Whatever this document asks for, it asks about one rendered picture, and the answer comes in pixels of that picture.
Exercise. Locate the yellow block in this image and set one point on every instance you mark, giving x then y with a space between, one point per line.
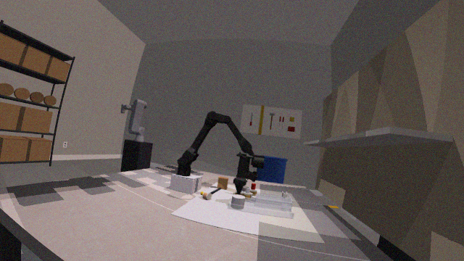
222 182

